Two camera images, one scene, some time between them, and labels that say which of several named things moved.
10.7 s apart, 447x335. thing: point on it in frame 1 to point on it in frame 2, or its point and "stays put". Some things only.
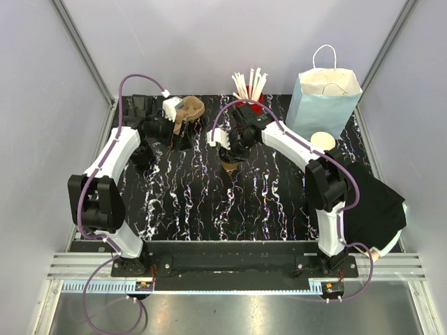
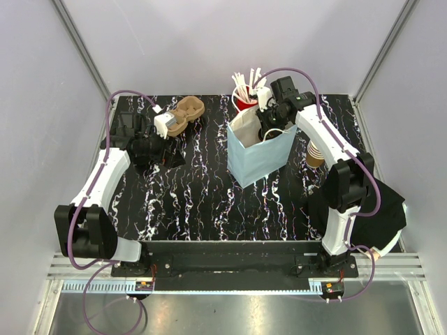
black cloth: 380,213 stays put
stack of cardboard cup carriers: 193,108 stays put
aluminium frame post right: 390,42 stays put
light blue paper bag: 323,100 to 251,160
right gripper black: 232,153 to 262,117
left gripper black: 182,140 to 173,158
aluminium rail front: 91,273 stays put
